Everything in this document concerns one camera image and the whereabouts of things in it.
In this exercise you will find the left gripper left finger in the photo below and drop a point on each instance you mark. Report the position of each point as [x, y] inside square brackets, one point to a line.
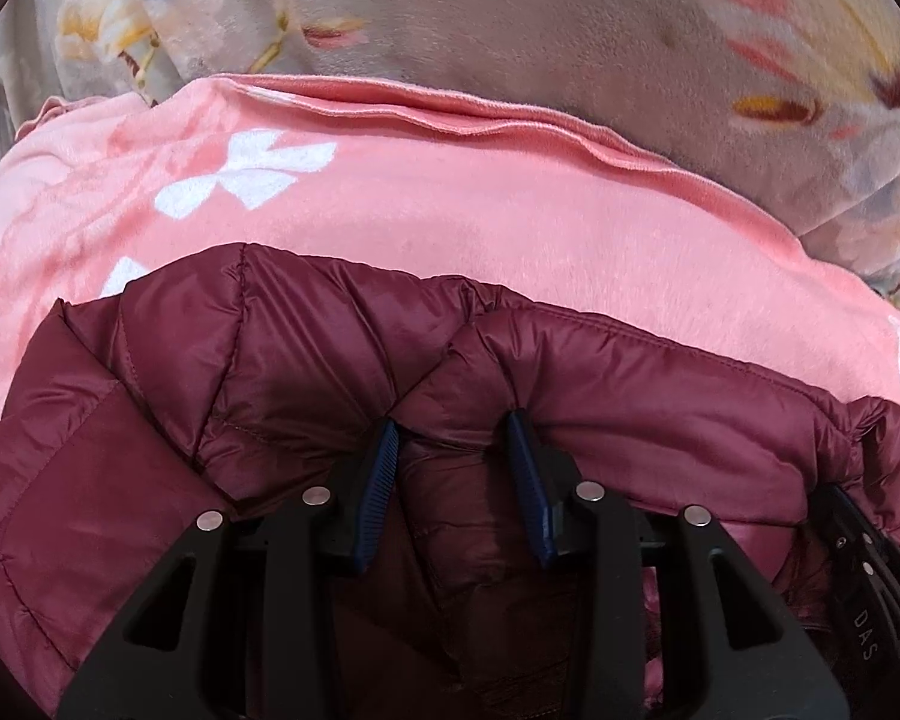
[236, 620]

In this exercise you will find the maroon quilted puffer jacket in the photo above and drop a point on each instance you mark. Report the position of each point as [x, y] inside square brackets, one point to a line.
[234, 379]

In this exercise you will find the pink bow-print blanket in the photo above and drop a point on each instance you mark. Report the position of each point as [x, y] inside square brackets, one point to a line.
[98, 193]

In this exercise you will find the grey floral blanket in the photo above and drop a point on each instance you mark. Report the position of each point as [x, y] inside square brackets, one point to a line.
[795, 104]

